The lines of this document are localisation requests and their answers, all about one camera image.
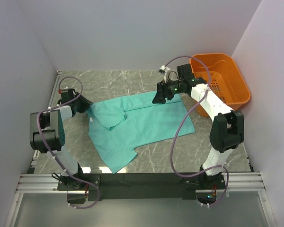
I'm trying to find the orange plastic basket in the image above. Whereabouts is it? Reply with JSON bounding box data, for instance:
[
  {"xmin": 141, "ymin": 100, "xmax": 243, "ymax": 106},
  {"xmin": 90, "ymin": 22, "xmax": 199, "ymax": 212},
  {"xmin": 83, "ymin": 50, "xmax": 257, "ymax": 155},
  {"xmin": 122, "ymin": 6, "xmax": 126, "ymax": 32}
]
[{"xmin": 190, "ymin": 53, "xmax": 251, "ymax": 110}]

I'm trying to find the teal t shirt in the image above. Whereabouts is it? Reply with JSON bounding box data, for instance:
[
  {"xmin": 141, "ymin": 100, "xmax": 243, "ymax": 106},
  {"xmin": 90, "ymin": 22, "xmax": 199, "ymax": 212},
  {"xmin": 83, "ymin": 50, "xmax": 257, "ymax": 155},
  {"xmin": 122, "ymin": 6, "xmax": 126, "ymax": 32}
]
[{"xmin": 87, "ymin": 91, "xmax": 195, "ymax": 174}]

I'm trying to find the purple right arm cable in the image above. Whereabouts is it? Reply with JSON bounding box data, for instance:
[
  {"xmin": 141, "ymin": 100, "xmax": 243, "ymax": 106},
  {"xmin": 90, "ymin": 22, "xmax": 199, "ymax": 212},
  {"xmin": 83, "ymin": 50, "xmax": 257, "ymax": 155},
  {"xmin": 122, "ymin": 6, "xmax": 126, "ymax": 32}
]
[{"xmin": 163, "ymin": 56, "xmax": 229, "ymax": 209}]

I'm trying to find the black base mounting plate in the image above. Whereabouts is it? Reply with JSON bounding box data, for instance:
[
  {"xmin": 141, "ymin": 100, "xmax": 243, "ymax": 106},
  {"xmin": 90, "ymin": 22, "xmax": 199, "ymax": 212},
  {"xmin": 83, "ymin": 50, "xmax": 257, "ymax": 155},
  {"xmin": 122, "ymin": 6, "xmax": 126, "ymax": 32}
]
[{"xmin": 51, "ymin": 173, "xmax": 226, "ymax": 204}]

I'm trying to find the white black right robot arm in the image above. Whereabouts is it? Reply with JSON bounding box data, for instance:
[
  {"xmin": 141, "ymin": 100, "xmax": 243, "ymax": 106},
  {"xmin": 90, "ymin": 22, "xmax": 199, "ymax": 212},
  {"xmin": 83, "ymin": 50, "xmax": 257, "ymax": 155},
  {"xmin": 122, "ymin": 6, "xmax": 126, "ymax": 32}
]
[{"xmin": 152, "ymin": 64, "xmax": 244, "ymax": 189}]

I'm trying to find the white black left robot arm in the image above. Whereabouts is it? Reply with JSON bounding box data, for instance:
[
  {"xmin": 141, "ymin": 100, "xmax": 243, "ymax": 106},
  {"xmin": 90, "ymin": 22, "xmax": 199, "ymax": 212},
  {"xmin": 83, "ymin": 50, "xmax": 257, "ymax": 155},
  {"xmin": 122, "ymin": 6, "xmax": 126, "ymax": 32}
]
[{"xmin": 30, "ymin": 88, "xmax": 93, "ymax": 190}]

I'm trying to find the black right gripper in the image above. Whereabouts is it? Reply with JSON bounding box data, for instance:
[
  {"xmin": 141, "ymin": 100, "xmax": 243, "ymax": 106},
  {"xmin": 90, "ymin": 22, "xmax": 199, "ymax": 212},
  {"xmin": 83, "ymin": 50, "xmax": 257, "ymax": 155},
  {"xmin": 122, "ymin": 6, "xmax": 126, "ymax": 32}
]
[{"xmin": 152, "ymin": 77, "xmax": 184, "ymax": 104}]

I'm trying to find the aluminium frame rail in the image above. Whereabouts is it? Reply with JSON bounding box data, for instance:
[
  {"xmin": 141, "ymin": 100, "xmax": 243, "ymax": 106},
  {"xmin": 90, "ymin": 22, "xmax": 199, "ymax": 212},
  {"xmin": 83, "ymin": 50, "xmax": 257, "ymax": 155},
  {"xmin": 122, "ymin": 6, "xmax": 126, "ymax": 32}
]
[{"xmin": 16, "ymin": 172, "xmax": 266, "ymax": 193}]

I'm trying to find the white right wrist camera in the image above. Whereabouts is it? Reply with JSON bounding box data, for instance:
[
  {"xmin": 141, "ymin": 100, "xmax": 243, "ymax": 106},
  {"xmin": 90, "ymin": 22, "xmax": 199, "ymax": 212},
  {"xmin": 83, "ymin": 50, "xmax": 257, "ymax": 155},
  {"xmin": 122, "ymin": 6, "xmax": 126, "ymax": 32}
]
[{"xmin": 159, "ymin": 65, "xmax": 171, "ymax": 83}]

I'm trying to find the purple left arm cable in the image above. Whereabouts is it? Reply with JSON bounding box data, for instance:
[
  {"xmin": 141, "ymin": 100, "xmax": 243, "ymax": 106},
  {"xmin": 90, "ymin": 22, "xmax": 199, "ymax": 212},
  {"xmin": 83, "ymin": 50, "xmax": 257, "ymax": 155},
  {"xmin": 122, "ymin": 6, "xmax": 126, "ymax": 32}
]
[{"xmin": 36, "ymin": 77, "xmax": 101, "ymax": 210}]

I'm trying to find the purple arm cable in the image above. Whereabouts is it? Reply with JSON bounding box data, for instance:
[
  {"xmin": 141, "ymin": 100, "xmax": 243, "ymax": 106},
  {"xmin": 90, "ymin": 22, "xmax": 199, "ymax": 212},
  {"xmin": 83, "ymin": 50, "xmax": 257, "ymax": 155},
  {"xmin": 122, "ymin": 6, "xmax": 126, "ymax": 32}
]
[
  {"xmin": 163, "ymin": 56, "xmax": 229, "ymax": 209},
  {"xmin": 36, "ymin": 77, "xmax": 101, "ymax": 210}
]

